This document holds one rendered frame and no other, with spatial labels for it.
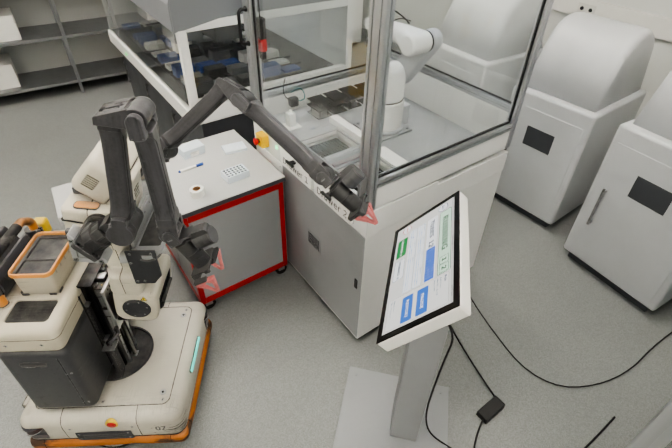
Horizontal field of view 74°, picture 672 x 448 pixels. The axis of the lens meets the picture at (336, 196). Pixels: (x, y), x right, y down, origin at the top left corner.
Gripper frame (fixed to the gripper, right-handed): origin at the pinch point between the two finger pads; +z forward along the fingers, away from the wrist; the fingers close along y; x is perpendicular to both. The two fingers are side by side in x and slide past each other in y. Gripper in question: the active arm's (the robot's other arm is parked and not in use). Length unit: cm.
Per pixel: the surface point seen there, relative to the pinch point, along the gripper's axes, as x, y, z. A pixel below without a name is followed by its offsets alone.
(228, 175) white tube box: 76, 54, -44
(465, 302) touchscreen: -24.5, -35.8, 17.2
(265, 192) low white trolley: 72, 58, -23
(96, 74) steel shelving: 293, 284, -206
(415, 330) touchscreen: -7.8, -38.4, 16.4
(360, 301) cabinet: 60, 25, 43
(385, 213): 15.3, 32.0, 14.5
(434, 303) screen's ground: -15.8, -33.6, 14.9
